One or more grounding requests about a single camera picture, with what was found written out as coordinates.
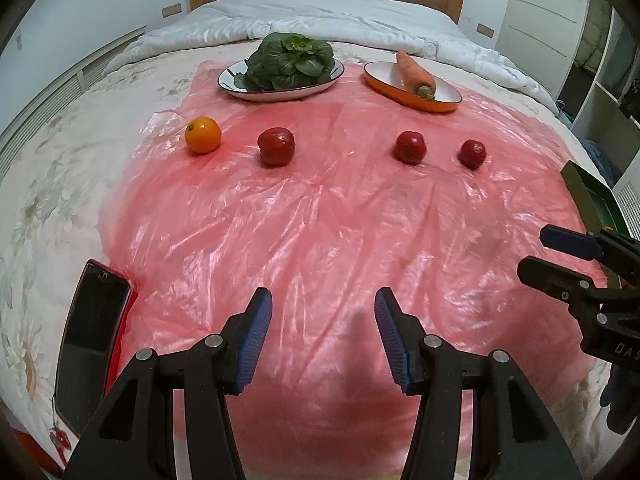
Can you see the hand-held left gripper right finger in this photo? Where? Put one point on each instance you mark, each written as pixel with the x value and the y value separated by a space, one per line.
pixel 392 340

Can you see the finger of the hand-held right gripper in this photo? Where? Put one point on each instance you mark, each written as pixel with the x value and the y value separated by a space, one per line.
pixel 570 242
pixel 545 275

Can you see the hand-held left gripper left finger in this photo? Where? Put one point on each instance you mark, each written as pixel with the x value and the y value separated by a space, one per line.
pixel 255 335

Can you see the green box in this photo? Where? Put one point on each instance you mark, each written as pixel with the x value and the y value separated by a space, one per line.
pixel 595 200

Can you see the red apple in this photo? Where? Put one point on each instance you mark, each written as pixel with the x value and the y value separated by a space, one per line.
pixel 276 147
pixel 472 154
pixel 410 147

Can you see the small orange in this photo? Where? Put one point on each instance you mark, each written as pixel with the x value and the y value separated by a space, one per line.
pixel 202 135

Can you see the person's right hand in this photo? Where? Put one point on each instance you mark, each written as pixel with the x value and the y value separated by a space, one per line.
pixel 622 400

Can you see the blue towel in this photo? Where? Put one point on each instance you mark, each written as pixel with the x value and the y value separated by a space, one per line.
pixel 597 157

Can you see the pink plastic sheet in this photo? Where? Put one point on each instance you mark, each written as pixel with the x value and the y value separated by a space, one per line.
pixel 325 220

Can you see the black smartphone red case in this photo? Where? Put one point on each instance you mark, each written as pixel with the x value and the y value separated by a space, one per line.
pixel 90 320

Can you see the pale green jacket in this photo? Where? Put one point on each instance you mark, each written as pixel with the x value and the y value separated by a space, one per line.
pixel 594 27

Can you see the red phone charm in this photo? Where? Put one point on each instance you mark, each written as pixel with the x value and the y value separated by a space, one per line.
pixel 60 437

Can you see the carrot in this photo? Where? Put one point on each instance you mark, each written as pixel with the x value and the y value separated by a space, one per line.
pixel 412 72

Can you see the white wardrobe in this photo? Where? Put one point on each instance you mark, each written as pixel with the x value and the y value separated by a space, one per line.
pixel 545 10

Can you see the white oval plate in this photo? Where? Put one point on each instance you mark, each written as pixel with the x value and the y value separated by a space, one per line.
pixel 280 95

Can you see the orange oval plate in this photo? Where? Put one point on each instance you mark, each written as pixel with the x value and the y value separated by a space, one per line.
pixel 385 78

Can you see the green leafy vegetable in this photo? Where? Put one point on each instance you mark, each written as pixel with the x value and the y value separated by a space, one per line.
pixel 285 62

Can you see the white duvet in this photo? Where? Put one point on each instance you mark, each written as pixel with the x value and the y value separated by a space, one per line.
pixel 350 20

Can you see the white slatted wall panel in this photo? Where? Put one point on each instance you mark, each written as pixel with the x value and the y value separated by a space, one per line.
pixel 50 95
pixel 627 205

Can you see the wall socket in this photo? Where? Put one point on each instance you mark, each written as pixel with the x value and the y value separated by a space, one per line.
pixel 171 10
pixel 485 29

